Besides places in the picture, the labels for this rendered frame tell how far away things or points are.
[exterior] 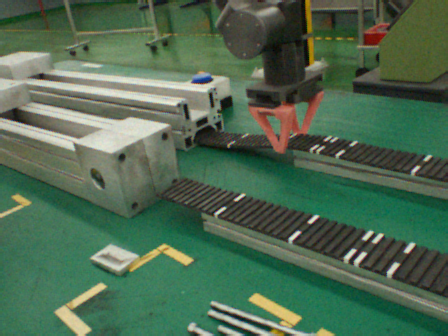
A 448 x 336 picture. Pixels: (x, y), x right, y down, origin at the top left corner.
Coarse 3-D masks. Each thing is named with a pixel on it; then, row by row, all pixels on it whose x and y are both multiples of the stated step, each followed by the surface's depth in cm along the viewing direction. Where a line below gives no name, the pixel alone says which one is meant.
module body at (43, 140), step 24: (0, 120) 82; (24, 120) 89; (48, 120) 82; (72, 120) 76; (96, 120) 74; (0, 144) 82; (24, 144) 76; (48, 144) 68; (72, 144) 65; (24, 168) 79; (48, 168) 73; (72, 168) 66; (72, 192) 70
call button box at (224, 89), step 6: (216, 78) 96; (222, 78) 96; (228, 78) 96; (198, 84) 94; (204, 84) 94; (210, 84) 93; (216, 84) 93; (222, 84) 94; (228, 84) 96; (222, 90) 95; (228, 90) 96; (216, 96) 94; (222, 96) 95; (228, 96) 97; (222, 102) 95; (228, 102) 97; (222, 108) 96
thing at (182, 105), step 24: (48, 72) 116; (72, 72) 112; (48, 96) 104; (72, 96) 99; (96, 96) 91; (120, 96) 85; (144, 96) 82; (168, 96) 88; (192, 96) 83; (120, 120) 90; (168, 120) 79; (192, 120) 79; (216, 120) 83; (192, 144) 80
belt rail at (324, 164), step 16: (304, 160) 67; (320, 160) 65; (336, 160) 63; (352, 176) 62; (368, 176) 60; (384, 176) 59; (400, 176) 57; (416, 176) 56; (416, 192) 57; (432, 192) 55
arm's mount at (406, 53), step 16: (416, 0) 88; (432, 0) 86; (416, 16) 89; (432, 16) 88; (400, 32) 93; (416, 32) 90; (432, 32) 89; (384, 48) 96; (400, 48) 94; (416, 48) 92; (432, 48) 90; (384, 64) 98; (400, 64) 95; (416, 64) 93; (432, 64) 92; (416, 80) 94; (432, 80) 94
